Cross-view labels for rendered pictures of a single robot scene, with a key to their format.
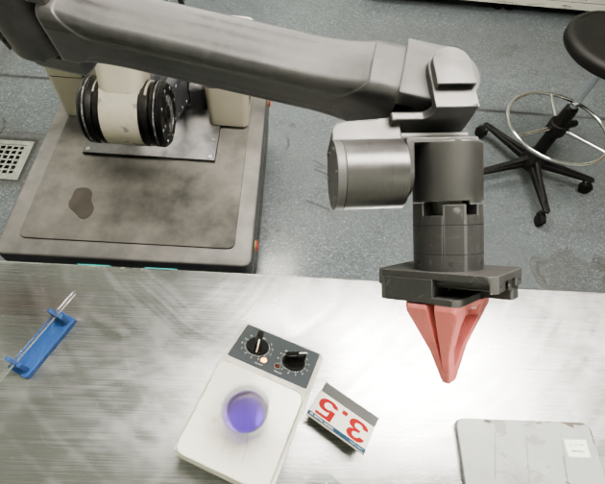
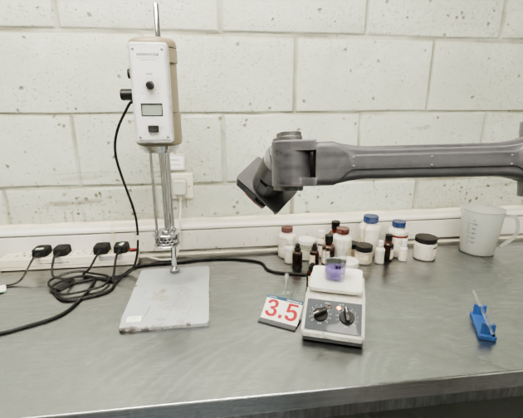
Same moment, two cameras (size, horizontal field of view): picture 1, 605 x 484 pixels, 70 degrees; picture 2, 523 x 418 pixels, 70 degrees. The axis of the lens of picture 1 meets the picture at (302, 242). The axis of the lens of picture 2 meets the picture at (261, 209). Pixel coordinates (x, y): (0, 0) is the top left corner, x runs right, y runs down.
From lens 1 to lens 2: 0.91 m
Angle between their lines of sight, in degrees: 105
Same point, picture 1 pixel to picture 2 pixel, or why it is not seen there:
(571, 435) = (134, 323)
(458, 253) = not seen: hidden behind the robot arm
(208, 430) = (350, 274)
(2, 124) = not seen: outside the picture
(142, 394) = (402, 316)
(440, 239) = not seen: hidden behind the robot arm
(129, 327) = (442, 340)
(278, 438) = (315, 275)
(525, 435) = (165, 320)
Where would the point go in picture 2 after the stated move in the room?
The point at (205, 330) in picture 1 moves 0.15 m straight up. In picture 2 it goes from (390, 344) to (398, 279)
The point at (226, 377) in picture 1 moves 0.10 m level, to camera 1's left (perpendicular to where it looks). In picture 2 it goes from (354, 287) to (398, 286)
